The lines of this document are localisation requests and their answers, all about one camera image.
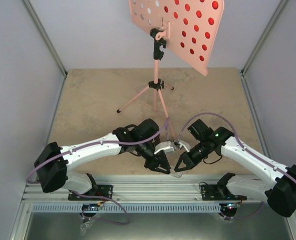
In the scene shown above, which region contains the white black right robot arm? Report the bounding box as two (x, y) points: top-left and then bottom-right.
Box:
(175, 119), (296, 218)

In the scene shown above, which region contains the black mounting plate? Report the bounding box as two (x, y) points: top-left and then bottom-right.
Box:
(68, 184), (113, 202)
(199, 184), (227, 201)

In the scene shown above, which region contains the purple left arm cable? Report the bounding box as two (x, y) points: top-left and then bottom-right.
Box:
(26, 116), (170, 185)

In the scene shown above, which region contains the grey slotted cable duct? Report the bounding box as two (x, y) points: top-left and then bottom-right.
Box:
(31, 203), (221, 214)

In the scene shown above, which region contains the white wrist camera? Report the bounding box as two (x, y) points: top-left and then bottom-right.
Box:
(154, 141), (175, 155)
(174, 140), (191, 152)

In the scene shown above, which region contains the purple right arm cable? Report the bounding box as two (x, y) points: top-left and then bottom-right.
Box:
(177, 112), (296, 196)

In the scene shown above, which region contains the aluminium left corner frame post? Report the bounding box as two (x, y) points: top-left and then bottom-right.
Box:
(22, 0), (68, 79)

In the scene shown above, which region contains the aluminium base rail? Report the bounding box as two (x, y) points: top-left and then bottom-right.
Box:
(22, 174), (296, 204)

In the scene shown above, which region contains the aluminium corner frame post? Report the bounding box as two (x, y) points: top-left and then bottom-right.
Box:
(22, 0), (68, 79)
(240, 0), (290, 158)

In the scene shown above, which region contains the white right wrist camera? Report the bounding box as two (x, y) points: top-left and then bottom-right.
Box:
(174, 140), (191, 152)

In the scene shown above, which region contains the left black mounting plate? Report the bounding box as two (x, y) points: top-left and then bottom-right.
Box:
(68, 184), (113, 202)

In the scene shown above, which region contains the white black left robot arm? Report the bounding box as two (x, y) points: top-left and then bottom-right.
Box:
(34, 118), (174, 200)

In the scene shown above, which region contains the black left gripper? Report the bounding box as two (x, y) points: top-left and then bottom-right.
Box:
(135, 138), (170, 175)

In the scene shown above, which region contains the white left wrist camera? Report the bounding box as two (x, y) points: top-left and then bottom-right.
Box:
(154, 141), (175, 155)

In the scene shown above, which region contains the aluminium right corner frame post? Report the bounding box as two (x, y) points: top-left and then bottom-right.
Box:
(240, 0), (290, 158)

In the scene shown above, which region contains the clear plastic metronome cover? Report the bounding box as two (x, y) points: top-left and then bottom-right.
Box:
(169, 165), (183, 179)

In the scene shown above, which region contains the clear plastic bag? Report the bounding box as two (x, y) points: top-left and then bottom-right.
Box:
(80, 218), (96, 236)

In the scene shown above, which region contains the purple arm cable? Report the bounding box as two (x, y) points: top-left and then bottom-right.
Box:
(177, 112), (296, 196)
(26, 116), (170, 185)

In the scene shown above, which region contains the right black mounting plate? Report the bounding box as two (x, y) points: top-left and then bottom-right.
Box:
(199, 184), (227, 201)

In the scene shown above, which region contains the pink music stand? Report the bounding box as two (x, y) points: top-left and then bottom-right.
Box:
(116, 0), (225, 141)

